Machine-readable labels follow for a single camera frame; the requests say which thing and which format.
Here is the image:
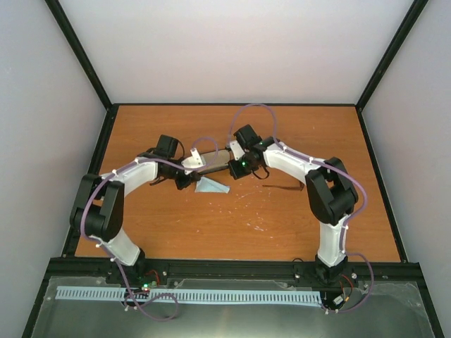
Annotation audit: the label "light blue cleaning cloth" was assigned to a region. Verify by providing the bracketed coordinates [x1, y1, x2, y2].
[194, 177, 230, 194]

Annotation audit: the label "black glasses case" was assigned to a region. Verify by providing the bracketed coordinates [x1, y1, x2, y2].
[197, 149, 230, 175]

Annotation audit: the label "brown sunglasses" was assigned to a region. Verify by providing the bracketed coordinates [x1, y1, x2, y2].
[262, 181, 305, 191]

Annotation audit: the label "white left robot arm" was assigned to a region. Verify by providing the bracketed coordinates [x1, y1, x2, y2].
[70, 134, 206, 284]

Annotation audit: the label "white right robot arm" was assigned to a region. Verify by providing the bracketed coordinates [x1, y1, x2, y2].
[227, 125, 359, 284]

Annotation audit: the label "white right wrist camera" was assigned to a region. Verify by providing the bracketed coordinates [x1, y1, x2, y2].
[225, 140, 245, 161]

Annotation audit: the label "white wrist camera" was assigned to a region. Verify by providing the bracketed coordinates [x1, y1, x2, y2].
[225, 140, 245, 161]
[181, 148, 206, 175]

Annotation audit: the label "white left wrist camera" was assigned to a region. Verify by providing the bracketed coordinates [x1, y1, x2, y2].
[181, 148, 206, 175]

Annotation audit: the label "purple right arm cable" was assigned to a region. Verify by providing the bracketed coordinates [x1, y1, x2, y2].
[228, 103, 375, 315]

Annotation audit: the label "black aluminium frame rail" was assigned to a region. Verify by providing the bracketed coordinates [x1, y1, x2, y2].
[45, 256, 422, 286]

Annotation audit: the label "light blue cable duct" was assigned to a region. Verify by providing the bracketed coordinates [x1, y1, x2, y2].
[54, 286, 322, 307]

